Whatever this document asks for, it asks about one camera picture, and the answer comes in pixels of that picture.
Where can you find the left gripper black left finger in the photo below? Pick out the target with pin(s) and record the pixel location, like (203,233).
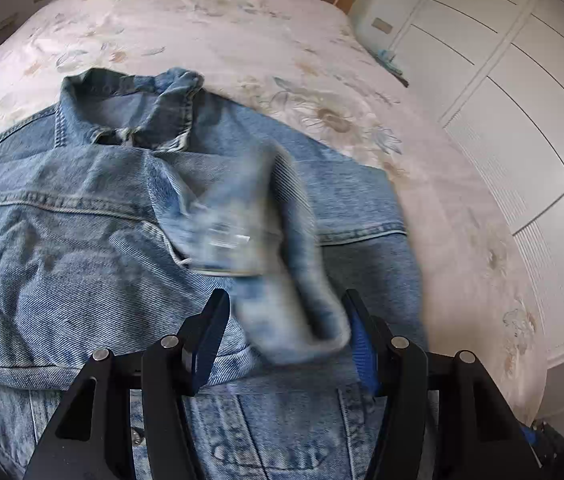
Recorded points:
(89,435)

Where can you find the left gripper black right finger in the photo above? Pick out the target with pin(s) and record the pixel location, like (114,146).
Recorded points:
(478,436)

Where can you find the blue denim jacket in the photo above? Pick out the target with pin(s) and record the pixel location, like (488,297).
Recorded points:
(125,204)

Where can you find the white wardrobe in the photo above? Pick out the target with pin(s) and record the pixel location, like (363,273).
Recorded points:
(491,73)

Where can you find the wooden nightstand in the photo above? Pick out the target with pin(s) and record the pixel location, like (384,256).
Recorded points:
(385,58)

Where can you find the floral white bedspread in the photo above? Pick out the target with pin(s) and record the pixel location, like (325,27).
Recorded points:
(298,62)

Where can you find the wall outlet right of bed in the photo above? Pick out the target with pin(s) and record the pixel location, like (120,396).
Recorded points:
(382,26)

